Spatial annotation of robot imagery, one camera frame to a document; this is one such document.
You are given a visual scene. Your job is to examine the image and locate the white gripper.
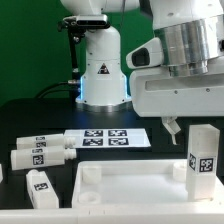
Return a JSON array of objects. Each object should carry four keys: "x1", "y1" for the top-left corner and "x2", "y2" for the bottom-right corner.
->
[{"x1": 130, "y1": 67, "x2": 224, "y2": 145}]

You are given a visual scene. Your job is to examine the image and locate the white desk tabletop tray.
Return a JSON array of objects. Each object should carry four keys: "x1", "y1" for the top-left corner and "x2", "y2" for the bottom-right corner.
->
[{"x1": 72, "y1": 159, "x2": 224, "y2": 213}]

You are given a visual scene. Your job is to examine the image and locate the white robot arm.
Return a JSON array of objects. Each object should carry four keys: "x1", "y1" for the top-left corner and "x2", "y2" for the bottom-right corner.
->
[{"x1": 60, "y1": 0, "x2": 224, "y2": 133}]

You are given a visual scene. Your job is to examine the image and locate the white marker sheet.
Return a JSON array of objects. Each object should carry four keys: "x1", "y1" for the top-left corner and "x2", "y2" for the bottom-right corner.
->
[{"x1": 65, "y1": 128, "x2": 151, "y2": 148}]

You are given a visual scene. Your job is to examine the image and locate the white L-shaped fence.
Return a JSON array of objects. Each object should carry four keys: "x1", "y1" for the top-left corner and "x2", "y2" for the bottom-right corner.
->
[{"x1": 0, "y1": 159, "x2": 224, "y2": 224}]

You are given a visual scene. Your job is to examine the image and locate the white piece at left edge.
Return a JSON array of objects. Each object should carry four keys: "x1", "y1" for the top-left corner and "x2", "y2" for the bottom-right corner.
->
[{"x1": 0, "y1": 164, "x2": 3, "y2": 184}]

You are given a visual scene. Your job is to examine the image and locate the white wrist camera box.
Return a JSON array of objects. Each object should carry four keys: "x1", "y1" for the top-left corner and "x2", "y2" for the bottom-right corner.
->
[{"x1": 126, "y1": 38, "x2": 164, "y2": 69}]

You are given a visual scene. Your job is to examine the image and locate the black cables behind base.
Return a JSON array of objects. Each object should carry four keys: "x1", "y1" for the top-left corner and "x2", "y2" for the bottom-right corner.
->
[{"x1": 34, "y1": 79, "x2": 82, "y2": 100}]

